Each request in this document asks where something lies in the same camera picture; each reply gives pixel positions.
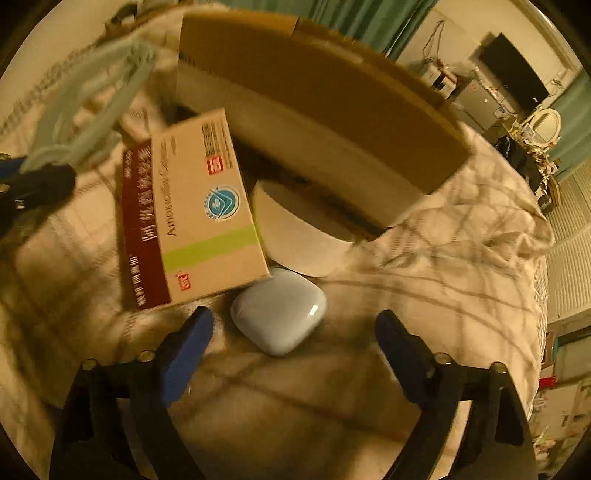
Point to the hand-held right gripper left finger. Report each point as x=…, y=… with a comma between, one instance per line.
x=184, y=353

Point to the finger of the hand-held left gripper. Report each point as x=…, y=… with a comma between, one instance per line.
x=44, y=184

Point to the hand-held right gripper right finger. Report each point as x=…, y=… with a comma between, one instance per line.
x=402, y=355

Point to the pale green plastic hanger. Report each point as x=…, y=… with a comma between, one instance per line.
x=94, y=120

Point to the pale blue earbuds case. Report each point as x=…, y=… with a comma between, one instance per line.
x=279, y=316

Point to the cardboard box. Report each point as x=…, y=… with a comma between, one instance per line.
x=323, y=115

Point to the plaid quilted blanket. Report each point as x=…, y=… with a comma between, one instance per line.
x=461, y=286

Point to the tan and maroon medicine box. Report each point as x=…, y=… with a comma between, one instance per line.
x=194, y=207

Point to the white round bowl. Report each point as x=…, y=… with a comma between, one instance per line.
x=295, y=240

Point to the white slatted panel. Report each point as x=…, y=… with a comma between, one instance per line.
x=570, y=249

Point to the dark clothing pile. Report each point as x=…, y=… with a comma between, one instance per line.
x=521, y=161

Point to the grey cabinet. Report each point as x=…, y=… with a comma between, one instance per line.
x=478, y=104

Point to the white oval framed mirror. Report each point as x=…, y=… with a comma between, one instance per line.
x=545, y=127

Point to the green curtain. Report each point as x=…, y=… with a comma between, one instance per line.
x=575, y=120
x=369, y=23

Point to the black flat screen television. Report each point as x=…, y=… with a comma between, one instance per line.
x=515, y=71

